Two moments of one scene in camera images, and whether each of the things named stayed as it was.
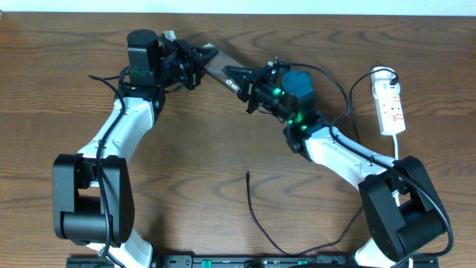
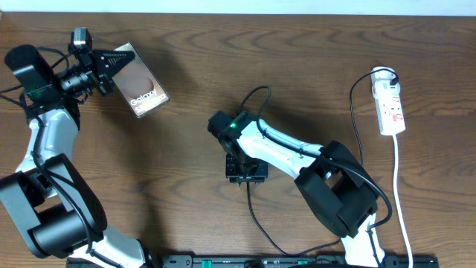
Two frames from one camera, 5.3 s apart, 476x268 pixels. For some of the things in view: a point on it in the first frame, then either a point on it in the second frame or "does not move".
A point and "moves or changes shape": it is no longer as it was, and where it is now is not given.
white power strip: [390, 115] does not move
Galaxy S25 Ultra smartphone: [213, 68] moves or changes shape
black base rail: [245, 261] does not move
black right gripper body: [260, 92] to [245, 172]
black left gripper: [195, 60] to [89, 61]
